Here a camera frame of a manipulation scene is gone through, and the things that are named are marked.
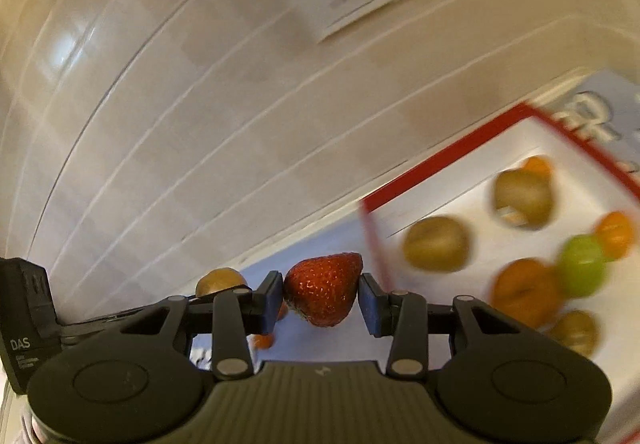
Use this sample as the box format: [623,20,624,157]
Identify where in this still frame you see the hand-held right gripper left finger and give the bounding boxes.
[100,271,284,380]

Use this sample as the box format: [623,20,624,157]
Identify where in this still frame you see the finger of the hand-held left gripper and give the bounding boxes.
[55,306,151,346]

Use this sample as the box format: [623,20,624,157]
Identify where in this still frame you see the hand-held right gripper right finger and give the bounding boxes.
[361,273,543,379]

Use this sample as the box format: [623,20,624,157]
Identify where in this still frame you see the red strawberry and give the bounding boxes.
[283,251,364,327]

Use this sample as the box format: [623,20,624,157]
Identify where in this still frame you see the brown kiwi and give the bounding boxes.
[402,216,472,273]
[492,169,555,231]
[547,309,600,359]
[195,268,249,299]

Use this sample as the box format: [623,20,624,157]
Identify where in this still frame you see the red box with white inside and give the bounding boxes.
[357,102,640,444]

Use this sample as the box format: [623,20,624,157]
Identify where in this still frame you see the orange tangerine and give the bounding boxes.
[594,211,635,262]
[521,155,553,179]
[250,301,290,350]
[490,259,566,329]

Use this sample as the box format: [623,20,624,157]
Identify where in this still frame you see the green apple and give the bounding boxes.
[557,234,608,299]

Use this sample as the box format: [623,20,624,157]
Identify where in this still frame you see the blue quilted mat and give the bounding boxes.
[190,68,640,365]

